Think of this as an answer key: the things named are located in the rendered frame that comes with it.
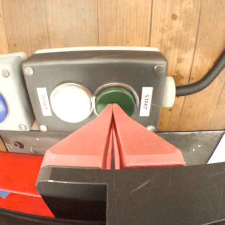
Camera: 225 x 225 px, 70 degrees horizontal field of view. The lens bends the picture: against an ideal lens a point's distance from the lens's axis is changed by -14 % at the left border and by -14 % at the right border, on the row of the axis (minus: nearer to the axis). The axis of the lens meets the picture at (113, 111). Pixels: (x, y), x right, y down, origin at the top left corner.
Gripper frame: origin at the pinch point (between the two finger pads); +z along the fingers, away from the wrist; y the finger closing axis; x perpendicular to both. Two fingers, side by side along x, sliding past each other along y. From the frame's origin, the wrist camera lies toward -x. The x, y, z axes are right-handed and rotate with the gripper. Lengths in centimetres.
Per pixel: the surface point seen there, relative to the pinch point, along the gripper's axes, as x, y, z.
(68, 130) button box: 2.7, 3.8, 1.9
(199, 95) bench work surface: 1.0, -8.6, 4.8
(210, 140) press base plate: 7.4, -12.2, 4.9
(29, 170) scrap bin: 9.8, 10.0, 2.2
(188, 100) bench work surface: 1.6, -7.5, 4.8
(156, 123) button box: 2.0, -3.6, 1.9
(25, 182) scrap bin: 9.9, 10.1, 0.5
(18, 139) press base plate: 7.3, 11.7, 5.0
